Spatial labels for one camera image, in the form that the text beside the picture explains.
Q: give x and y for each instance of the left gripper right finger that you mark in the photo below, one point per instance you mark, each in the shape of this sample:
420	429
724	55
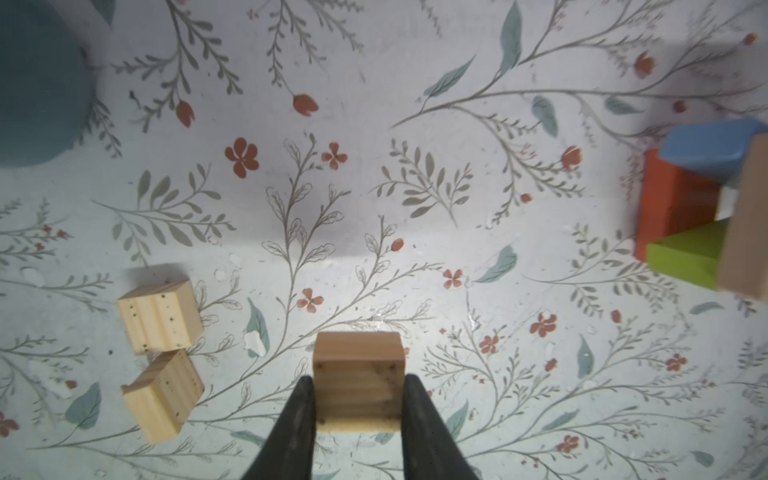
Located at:
429	451

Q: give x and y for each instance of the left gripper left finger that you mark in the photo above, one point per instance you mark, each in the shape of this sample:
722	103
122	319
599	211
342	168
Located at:
288	450

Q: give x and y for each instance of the ribbed natural wood cube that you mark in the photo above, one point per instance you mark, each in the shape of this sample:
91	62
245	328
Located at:
358	381

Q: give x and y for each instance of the lime green wooden block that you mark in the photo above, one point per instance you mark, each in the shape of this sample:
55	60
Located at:
691	256

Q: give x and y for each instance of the red-orange wooden block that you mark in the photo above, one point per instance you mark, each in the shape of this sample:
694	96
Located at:
672	200

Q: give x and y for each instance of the natural wood arch block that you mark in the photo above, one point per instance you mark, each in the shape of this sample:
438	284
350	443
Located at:
743	262

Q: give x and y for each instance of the blue wooden block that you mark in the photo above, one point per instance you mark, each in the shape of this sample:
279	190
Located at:
714	150

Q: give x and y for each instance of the natural wood block pair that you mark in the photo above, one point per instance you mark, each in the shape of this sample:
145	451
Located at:
162	321

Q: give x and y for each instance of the teal ceramic cup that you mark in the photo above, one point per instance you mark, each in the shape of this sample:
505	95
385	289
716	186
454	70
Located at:
46	88

